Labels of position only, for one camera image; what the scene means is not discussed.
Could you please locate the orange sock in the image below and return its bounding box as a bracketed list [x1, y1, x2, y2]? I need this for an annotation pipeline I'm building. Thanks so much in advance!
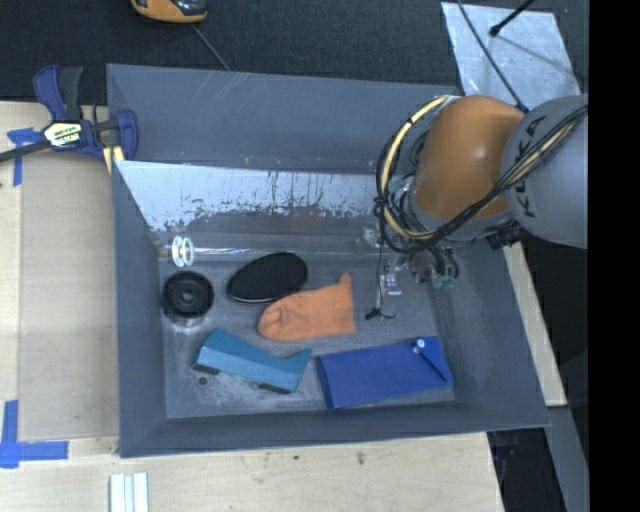
[256, 272, 357, 342]

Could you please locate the blue flat box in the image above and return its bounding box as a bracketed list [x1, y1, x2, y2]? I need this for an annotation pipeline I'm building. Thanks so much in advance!
[314, 334, 455, 411]

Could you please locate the black oval case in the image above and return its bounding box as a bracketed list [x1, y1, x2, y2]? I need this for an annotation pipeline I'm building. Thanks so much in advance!
[225, 251, 309, 305]

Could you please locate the grey metal bin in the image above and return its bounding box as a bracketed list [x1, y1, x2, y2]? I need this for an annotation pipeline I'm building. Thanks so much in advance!
[104, 63, 552, 459]

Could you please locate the light blue block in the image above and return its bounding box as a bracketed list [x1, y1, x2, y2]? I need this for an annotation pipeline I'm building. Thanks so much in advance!
[192, 327, 314, 395]

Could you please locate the black round disc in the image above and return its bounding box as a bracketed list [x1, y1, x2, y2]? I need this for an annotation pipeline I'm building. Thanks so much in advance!
[160, 269, 216, 317]

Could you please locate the black cylinder on white bracket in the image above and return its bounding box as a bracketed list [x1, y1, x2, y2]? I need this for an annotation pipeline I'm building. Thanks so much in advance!
[485, 219, 524, 250]

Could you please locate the white double ring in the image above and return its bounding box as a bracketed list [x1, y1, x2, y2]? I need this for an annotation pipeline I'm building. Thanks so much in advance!
[170, 235, 196, 268]

